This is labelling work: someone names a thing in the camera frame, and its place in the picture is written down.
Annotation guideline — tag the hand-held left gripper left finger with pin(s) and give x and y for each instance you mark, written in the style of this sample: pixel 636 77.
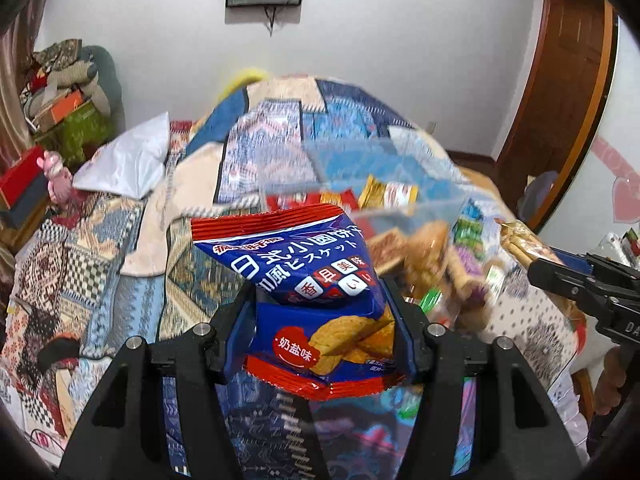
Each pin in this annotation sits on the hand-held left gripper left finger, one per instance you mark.
pixel 244 327

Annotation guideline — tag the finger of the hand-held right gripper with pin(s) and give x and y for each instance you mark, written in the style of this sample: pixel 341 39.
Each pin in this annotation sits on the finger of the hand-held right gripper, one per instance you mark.
pixel 555 280
pixel 570 259

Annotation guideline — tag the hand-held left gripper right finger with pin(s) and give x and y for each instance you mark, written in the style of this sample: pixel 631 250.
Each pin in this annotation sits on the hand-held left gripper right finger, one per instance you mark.
pixel 402 340

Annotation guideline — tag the beige snack packet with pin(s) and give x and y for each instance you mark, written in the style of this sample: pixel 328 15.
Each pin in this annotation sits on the beige snack packet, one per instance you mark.
pixel 517 242

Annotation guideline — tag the blue biscuit packet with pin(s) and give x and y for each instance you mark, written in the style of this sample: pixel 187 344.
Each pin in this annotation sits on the blue biscuit packet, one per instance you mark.
pixel 300 285

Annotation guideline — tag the clear plastic storage box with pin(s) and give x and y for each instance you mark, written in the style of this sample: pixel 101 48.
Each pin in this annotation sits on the clear plastic storage box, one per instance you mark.
pixel 350 160

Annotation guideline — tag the person's right hand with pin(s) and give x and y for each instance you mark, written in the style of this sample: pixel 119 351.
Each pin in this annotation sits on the person's right hand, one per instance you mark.
pixel 610 380

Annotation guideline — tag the purple snack packet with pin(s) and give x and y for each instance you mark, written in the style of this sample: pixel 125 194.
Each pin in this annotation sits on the purple snack packet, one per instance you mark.
pixel 467 272

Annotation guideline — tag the brown biscuit packet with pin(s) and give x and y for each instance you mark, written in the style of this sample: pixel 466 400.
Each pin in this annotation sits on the brown biscuit packet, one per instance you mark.
pixel 387 250

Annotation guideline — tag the tan cracker packet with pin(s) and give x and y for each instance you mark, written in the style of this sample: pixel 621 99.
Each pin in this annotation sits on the tan cracker packet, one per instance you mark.
pixel 430 247

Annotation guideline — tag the green snack packet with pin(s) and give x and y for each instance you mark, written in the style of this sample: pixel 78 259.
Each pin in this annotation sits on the green snack packet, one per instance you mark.
pixel 470 227

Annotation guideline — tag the red snack packet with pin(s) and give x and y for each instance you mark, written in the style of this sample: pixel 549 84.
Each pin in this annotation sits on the red snack packet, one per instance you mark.
pixel 282 202

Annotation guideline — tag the yellow gold snack packet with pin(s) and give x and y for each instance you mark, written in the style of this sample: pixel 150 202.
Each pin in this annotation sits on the yellow gold snack packet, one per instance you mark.
pixel 387 192

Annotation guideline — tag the checkered patterned bedsheet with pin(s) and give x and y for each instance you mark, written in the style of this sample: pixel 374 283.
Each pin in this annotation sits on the checkered patterned bedsheet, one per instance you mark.
pixel 65 285

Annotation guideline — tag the blue patchwork blanket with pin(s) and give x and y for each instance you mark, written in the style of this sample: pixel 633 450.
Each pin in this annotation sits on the blue patchwork blanket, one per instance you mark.
pixel 280 135

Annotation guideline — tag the white pillow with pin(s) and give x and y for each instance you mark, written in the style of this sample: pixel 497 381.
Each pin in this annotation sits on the white pillow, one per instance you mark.
pixel 125 160

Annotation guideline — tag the pink plush toy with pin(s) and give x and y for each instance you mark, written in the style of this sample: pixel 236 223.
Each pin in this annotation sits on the pink plush toy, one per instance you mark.
pixel 60 177

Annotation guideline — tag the yellow plush object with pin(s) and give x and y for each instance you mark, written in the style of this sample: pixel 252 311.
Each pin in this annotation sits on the yellow plush object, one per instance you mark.
pixel 245 80

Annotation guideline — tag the red box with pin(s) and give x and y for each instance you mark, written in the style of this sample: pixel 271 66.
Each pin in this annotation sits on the red box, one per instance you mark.
pixel 20 180

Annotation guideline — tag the pile of clothes and boxes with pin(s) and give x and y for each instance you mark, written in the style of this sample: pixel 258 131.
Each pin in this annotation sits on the pile of clothes and boxes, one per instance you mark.
pixel 65 95

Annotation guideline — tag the striped curtain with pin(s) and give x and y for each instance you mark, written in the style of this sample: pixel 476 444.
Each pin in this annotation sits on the striped curtain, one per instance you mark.
pixel 15 95

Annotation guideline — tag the wooden door frame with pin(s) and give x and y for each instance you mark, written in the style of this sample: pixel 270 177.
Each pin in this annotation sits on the wooden door frame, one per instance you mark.
pixel 560 110

